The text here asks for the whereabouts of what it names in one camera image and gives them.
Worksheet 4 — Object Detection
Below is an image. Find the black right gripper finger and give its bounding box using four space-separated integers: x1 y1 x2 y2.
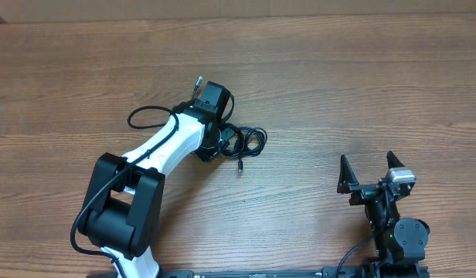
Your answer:
386 151 404 169
337 154 359 194

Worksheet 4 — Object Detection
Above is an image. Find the black smooth usb cable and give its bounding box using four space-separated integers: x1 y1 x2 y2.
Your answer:
221 123 268 173

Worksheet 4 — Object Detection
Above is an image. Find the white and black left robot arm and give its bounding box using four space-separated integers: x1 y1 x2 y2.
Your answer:
70 82 234 277

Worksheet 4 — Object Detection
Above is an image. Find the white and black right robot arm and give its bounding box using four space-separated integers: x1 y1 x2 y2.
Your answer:
337 151 430 266

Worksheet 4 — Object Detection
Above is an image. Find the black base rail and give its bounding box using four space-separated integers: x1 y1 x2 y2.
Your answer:
86 266 430 278

